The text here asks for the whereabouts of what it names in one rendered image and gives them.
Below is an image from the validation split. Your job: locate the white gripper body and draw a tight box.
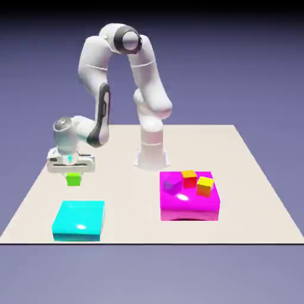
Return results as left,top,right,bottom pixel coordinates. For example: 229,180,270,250
46,147,96,175

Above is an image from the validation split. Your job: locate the small green cube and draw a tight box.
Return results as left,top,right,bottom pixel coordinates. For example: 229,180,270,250
66,172,82,187

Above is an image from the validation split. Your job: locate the small purple cube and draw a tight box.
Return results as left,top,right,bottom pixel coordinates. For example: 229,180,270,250
163,177,183,196

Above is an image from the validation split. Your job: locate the small red cube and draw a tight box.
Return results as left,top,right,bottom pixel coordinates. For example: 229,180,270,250
180,170,198,189

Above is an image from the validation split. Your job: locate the small yellow cube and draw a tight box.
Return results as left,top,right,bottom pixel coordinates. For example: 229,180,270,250
196,176,215,198

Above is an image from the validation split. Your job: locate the large cyan box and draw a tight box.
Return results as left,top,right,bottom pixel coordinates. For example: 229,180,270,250
52,200,106,242

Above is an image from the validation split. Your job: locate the large magenta box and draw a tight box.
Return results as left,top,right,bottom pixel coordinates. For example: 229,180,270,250
159,171,221,222

